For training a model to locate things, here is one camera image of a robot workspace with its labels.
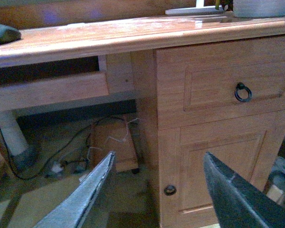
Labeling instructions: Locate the black ring drawer pull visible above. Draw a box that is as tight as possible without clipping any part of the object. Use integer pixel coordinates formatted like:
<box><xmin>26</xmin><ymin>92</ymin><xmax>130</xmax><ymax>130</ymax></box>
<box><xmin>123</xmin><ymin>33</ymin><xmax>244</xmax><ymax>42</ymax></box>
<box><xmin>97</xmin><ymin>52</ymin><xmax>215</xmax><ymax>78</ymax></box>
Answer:
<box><xmin>234</xmin><ymin>82</ymin><xmax>252</xmax><ymax>103</ymax></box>

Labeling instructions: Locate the wooden keyboard tray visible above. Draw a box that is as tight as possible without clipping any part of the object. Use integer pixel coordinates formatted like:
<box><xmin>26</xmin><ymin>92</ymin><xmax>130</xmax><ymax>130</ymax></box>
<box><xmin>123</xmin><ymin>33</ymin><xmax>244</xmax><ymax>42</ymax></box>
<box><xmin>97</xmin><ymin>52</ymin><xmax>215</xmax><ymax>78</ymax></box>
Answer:
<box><xmin>0</xmin><ymin>72</ymin><xmax>109</xmax><ymax>112</ymax></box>

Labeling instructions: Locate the wooden desk drawer front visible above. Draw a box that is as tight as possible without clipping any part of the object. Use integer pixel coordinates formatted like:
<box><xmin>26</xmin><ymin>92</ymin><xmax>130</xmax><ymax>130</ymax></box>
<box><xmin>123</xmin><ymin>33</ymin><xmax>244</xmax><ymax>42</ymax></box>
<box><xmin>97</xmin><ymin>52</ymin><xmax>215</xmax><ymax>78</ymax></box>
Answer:
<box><xmin>155</xmin><ymin>36</ymin><xmax>285</xmax><ymax>129</ymax></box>

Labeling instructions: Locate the black floor cable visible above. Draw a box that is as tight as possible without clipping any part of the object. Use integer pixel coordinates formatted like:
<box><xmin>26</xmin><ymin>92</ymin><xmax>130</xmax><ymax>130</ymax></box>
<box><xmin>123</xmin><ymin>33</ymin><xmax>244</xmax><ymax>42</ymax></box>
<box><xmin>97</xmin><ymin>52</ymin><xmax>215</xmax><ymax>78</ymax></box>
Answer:
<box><xmin>0</xmin><ymin>114</ymin><xmax>114</xmax><ymax>180</ymax></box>

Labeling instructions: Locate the white desk leg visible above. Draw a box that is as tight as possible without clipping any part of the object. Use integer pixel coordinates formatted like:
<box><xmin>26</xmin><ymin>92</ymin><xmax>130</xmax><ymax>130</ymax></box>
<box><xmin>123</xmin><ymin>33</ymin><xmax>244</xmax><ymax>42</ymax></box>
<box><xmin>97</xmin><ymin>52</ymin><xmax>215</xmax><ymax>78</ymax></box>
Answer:
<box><xmin>0</xmin><ymin>111</ymin><xmax>37</xmax><ymax>171</ymax></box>

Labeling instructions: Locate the green potted plant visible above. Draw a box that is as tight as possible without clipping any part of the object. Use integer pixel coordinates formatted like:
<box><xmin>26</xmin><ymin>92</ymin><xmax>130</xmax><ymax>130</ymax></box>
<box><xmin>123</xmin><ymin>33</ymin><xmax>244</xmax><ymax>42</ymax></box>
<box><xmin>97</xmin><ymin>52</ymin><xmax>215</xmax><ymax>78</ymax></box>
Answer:
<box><xmin>215</xmin><ymin>0</ymin><xmax>233</xmax><ymax>11</ymax></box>

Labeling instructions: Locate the white lamp cable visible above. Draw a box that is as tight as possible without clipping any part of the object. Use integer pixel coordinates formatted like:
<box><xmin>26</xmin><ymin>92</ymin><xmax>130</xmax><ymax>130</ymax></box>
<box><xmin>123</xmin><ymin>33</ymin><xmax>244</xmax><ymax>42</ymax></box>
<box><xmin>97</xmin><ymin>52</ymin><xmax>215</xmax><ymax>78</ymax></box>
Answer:
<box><xmin>87</xmin><ymin>117</ymin><xmax>141</xmax><ymax>162</ymax></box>

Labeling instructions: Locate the wooden cabinet door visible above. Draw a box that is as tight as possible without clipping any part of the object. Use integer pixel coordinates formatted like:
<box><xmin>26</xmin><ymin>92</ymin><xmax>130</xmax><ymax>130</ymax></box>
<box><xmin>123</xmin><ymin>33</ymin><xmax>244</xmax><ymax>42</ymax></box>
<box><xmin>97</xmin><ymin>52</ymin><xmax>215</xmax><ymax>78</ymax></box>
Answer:
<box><xmin>158</xmin><ymin>110</ymin><xmax>285</xmax><ymax>228</ymax></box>

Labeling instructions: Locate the wooden box under desk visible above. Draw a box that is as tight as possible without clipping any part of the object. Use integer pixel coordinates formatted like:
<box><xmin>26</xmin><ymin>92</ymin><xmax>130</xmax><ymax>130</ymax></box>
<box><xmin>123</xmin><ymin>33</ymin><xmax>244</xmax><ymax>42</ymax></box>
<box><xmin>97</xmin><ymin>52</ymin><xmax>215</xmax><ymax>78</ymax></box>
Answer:
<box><xmin>87</xmin><ymin>114</ymin><xmax>140</xmax><ymax>174</ymax></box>

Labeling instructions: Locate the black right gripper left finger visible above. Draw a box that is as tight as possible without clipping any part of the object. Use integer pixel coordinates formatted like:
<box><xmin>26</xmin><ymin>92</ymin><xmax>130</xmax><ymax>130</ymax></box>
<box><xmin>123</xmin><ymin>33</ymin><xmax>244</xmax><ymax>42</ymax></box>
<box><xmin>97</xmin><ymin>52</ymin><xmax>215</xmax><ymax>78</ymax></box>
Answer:
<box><xmin>35</xmin><ymin>151</ymin><xmax>116</xmax><ymax>228</ymax></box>

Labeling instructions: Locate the white desk lamp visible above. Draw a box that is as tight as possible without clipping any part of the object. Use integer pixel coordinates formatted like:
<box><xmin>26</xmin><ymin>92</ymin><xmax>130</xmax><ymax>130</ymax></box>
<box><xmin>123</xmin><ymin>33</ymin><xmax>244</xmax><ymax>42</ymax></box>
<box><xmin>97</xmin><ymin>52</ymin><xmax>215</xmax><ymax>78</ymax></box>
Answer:
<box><xmin>165</xmin><ymin>0</ymin><xmax>228</xmax><ymax>16</ymax></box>

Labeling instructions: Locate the black computer mouse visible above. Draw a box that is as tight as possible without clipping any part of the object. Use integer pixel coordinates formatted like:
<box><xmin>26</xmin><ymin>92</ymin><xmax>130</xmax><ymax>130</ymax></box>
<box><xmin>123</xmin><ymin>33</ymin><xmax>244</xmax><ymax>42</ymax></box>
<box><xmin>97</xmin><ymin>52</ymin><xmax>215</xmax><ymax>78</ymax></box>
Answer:
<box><xmin>0</xmin><ymin>24</ymin><xmax>21</xmax><ymax>45</ymax></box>

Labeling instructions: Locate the black round door knob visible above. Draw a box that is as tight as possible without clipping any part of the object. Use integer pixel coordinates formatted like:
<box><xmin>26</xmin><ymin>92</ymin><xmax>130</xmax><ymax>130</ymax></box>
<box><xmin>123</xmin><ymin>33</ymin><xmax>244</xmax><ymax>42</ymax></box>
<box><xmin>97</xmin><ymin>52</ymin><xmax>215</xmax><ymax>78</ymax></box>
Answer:
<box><xmin>164</xmin><ymin>185</ymin><xmax>177</xmax><ymax>196</ymax></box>

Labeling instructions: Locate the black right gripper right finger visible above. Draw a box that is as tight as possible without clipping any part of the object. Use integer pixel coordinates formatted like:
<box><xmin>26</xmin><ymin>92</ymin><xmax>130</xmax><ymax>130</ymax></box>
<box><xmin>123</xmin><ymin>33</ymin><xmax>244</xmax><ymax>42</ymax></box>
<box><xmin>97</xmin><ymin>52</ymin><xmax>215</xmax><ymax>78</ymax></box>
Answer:
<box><xmin>203</xmin><ymin>152</ymin><xmax>285</xmax><ymax>228</ymax></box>

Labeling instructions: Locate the grey plant pot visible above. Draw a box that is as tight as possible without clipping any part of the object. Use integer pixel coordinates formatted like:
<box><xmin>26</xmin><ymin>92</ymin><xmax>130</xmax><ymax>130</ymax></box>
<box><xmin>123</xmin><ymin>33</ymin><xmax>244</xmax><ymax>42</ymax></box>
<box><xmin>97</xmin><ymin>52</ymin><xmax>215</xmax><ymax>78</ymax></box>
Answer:
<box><xmin>233</xmin><ymin>0</ymin><xmax>285</xmax><ymax>18</ymax></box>

